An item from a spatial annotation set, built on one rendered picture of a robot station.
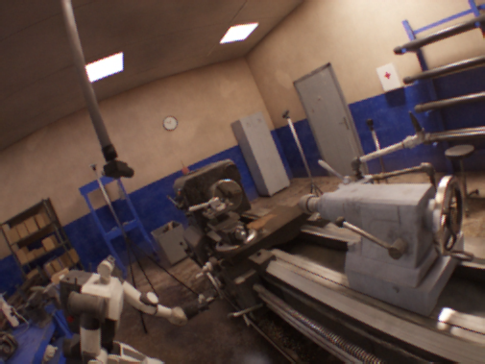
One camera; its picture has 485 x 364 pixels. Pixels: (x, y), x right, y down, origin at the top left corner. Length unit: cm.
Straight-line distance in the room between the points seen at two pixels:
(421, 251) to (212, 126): 537
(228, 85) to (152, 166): 259
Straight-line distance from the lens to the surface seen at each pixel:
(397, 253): 74
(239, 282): 137
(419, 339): 79
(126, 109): 560
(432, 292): 79
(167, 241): 414
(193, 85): 594
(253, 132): 556
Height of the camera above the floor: 147
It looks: 9 degrees down
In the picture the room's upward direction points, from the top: 23 degrees counter-clockwise
